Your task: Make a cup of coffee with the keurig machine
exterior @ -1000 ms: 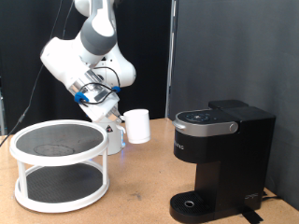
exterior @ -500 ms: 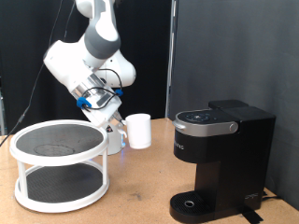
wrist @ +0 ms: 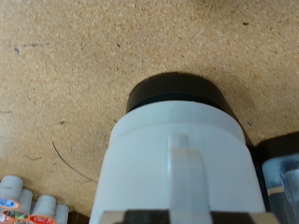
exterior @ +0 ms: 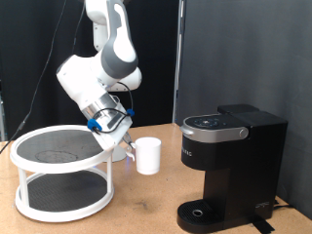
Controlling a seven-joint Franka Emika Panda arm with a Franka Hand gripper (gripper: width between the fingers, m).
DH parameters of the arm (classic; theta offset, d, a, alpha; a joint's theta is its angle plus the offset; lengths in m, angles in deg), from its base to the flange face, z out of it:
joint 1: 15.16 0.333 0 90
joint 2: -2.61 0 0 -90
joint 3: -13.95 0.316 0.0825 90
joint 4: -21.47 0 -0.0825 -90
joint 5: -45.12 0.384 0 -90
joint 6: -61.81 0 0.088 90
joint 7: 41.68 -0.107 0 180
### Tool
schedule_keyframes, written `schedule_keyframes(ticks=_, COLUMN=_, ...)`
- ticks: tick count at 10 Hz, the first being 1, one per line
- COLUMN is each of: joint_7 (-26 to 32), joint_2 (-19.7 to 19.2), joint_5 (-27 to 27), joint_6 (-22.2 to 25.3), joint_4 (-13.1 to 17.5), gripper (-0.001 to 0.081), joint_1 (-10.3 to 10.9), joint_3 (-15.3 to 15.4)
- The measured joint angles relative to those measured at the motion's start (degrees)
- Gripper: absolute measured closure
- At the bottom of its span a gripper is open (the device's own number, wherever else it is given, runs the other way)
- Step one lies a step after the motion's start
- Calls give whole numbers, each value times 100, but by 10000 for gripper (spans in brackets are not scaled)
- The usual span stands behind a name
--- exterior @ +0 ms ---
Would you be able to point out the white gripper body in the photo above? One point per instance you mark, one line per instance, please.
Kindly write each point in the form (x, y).
(112, 136)

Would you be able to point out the vertical metal pole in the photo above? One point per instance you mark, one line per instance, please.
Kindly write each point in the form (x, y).
(178, 65)

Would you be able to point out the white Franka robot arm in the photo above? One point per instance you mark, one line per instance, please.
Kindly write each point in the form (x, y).
(113, 58)

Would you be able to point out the black Keurig coffee machine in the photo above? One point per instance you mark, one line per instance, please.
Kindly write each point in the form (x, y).
(240, 162)

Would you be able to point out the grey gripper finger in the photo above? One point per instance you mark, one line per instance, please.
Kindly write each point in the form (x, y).
(127, 138)
(131, 145)

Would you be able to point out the grey metal frame post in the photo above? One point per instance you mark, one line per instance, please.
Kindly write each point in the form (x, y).
(2, 120)

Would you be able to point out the white two-tier turntable shelf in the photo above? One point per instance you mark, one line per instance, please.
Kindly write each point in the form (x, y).
(61, 191)

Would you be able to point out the white mug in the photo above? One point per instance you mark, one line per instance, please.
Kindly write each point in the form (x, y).
(148, 156)

